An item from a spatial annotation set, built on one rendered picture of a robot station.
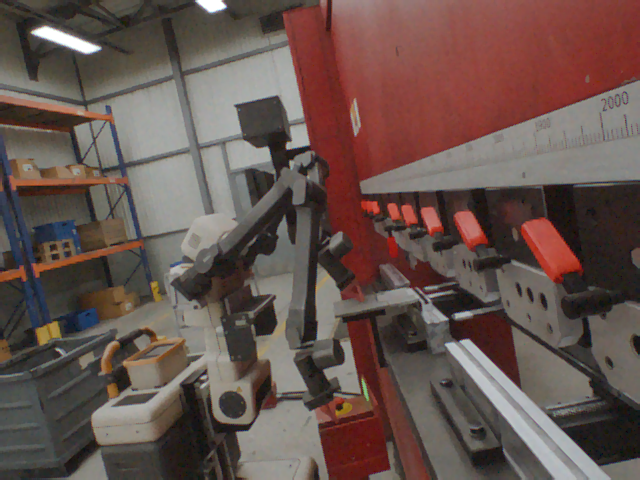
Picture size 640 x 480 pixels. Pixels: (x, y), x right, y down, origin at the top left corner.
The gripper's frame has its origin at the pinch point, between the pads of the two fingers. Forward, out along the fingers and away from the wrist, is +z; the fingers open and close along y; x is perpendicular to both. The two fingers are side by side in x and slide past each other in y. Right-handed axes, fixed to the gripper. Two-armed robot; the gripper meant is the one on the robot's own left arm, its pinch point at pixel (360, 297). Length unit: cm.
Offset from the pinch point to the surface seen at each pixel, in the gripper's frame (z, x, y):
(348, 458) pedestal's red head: 20, 26, -40
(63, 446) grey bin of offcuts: -25, 209, 116
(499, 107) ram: -27, -32, -98
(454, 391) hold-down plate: 17, -6, -54
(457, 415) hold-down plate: 16, -4, -63
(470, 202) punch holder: -19, -27, -84
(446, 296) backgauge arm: 34, -24, 45
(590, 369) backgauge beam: 30, -30, -57
